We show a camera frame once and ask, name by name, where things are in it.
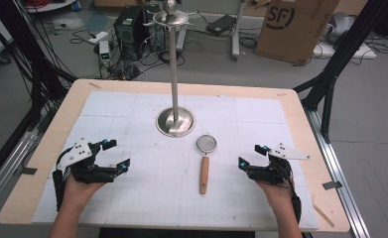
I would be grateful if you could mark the white stand leg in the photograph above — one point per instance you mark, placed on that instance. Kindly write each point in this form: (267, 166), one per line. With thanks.
(237, 33)

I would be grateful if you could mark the person's left hand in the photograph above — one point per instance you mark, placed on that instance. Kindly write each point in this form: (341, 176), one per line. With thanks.
(77, 193)

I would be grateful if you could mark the black tape piece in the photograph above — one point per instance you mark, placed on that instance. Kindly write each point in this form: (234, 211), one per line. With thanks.
(332, 185)
(28, 171)

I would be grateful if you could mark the brown cardboard box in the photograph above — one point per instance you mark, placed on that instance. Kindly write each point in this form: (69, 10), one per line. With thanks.
(294, 29)

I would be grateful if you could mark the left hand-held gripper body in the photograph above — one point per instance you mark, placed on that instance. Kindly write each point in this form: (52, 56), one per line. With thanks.
(82, 155)

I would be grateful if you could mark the white power strip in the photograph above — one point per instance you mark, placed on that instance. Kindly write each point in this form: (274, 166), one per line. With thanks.
(98, 37)

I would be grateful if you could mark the aluminium rail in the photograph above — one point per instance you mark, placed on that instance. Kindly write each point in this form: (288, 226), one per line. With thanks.
(337, 172)
(6, 172)

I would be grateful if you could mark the white flat board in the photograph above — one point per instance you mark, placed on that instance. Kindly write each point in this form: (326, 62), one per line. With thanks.
(343, 52)

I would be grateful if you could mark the person's right hand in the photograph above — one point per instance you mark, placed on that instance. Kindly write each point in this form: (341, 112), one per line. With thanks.
(281, 196)

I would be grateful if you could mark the thin wooden stick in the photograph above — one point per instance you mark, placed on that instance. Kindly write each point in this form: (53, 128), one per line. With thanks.
(323, 215)

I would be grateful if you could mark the black computer tower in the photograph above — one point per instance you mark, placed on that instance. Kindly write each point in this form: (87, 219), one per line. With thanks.
(130, 31)

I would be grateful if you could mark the white grid mat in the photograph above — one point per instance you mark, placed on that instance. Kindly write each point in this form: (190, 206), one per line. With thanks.
(161, 191)

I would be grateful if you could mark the metal hook stand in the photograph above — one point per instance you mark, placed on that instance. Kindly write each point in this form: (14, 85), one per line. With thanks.
(174, 82)

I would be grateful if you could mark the flat black device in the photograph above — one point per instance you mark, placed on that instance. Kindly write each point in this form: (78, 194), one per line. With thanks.
(220, 24)

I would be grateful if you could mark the grey rounded object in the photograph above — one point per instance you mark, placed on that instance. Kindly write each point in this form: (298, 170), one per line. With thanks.
(340, 24)

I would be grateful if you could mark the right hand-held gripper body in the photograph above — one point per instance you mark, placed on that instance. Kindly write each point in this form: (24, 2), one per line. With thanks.
(274, 172)

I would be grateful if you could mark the small white device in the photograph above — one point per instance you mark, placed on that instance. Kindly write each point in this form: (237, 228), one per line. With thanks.
(104, 53)

